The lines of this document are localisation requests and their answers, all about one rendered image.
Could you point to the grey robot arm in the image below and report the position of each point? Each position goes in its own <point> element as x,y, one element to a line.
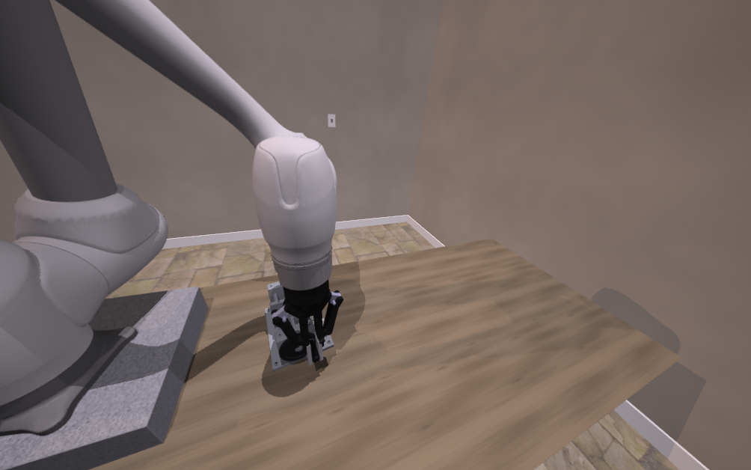
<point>80,235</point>

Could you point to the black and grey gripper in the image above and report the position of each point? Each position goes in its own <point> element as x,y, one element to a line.
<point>316,299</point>

